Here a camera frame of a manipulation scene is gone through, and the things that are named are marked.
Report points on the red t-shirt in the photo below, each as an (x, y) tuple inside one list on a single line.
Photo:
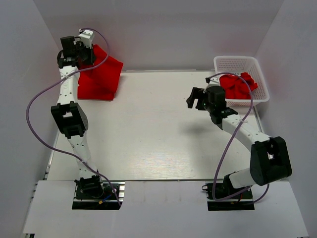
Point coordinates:
[(108, 73), (97, 88), (235, 88)]

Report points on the crumpled red t-shirt in basket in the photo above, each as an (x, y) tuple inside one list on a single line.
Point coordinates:
[(235, 88)]

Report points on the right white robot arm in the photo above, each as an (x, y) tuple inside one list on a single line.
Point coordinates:
[(269, 159)]

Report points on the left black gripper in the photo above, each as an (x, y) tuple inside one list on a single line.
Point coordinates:
[(91, 57)]

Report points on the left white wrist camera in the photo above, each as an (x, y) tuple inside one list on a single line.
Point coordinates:
[(86, 37)]

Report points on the white plastic basket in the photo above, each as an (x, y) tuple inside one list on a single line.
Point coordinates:
[(241, 64)]

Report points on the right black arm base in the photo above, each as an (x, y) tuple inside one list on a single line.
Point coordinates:
[(240, 202)]

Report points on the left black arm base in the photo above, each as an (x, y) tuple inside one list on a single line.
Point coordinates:
[(106, 201)]

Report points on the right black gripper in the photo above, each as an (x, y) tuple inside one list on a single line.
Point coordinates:
[(197, 93)]

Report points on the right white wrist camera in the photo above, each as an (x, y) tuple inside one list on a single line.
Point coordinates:
[(212, 81)]

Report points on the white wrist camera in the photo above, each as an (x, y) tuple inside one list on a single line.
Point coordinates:
[(212, 81), (86, 37)]

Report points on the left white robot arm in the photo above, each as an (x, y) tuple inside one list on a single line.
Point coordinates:
[(68, 115)]

